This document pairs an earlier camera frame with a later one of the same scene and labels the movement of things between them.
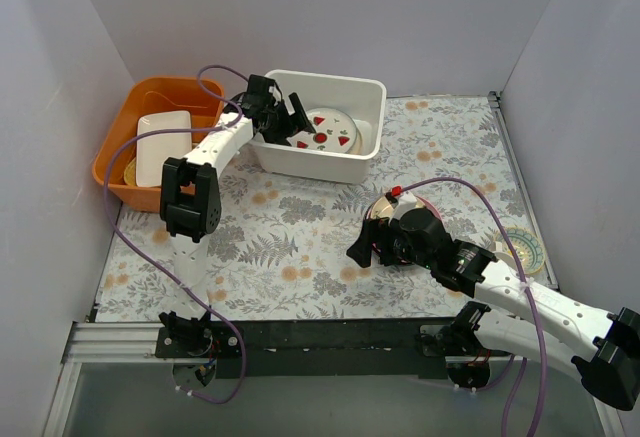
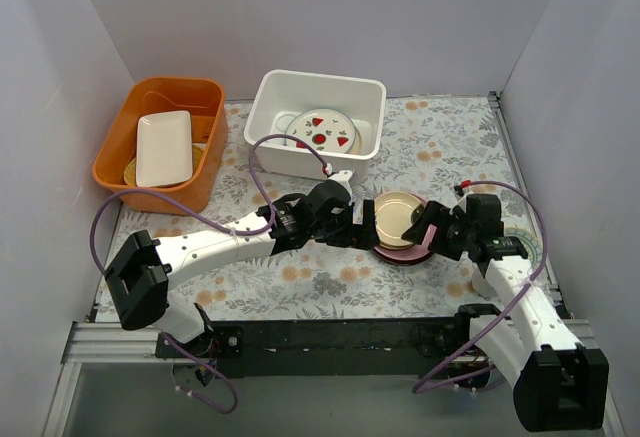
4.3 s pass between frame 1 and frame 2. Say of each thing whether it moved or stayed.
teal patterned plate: stayed
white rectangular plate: stayed
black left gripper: moved
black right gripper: moved
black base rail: stayed
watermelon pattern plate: stayed
